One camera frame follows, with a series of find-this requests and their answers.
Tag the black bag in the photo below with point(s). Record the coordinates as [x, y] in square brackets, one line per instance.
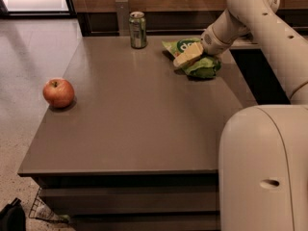
[12, 217]

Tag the grey drawer cabinet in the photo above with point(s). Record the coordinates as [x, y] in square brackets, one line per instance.
[138, 148]

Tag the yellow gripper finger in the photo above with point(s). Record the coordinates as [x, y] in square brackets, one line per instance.
[187, 52]

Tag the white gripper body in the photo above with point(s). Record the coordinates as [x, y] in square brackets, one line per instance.
[213, 44]

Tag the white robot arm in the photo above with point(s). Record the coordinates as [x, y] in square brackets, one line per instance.
[263, 150]

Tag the wire basket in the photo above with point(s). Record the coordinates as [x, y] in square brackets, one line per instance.
[40, 211]

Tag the left metal bracket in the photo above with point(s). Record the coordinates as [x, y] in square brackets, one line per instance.
[122, 14]

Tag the green rice chip bag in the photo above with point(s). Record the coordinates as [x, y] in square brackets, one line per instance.
[206, 67]

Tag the red apple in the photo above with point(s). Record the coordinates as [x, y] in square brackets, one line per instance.
[58, 92]

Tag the green soda can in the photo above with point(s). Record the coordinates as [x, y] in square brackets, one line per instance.
[137, 26]

